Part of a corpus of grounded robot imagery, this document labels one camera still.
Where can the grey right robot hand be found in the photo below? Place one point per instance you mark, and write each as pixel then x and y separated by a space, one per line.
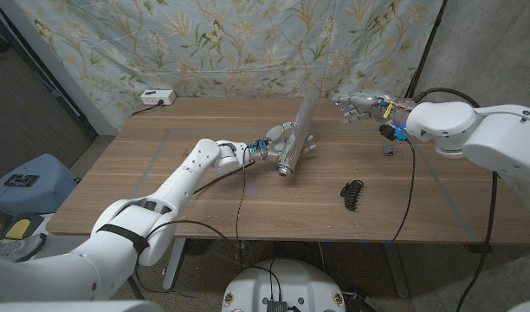
pixel 369 104

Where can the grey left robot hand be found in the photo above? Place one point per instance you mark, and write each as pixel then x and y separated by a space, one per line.
pixel 273 149

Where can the aluminum foil roll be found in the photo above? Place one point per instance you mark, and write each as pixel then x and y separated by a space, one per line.
pixel 297 138

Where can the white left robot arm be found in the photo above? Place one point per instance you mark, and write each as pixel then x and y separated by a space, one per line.
pixel 174 190

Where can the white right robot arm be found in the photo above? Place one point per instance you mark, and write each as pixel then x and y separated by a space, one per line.
pixel 494 138

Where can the small dark binder clip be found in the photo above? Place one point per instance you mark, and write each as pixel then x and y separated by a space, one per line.
pixel 388 150

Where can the black claw hair clip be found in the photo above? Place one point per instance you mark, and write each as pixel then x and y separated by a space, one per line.
pixel 352 195

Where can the black backdrop pole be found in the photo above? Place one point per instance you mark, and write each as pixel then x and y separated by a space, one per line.
pixel 425 47

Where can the floral printed backdrop cloth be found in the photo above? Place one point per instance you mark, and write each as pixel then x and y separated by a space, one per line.
pixel 204 47

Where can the white power outlet box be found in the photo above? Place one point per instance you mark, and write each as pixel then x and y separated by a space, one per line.
pixel 157 97

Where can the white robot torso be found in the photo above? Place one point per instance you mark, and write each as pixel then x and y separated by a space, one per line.
pixel 284 284

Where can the grey metal table leg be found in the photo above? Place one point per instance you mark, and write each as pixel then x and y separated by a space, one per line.
pixel 174 264
pixel 397 273

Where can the blue plastic storage bin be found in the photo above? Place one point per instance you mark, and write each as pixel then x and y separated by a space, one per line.
pixel 35 190

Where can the white robot torso rim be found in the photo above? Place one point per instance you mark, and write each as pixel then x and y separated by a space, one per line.
pixel 74 307

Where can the black label card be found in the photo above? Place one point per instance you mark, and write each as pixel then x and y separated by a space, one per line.
pixel 21 180

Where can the yellow foot pedal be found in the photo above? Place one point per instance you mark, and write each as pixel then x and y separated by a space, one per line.
pixel 18 227

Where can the grey sneaker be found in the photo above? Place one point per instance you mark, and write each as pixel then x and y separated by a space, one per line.
pixel 14 248

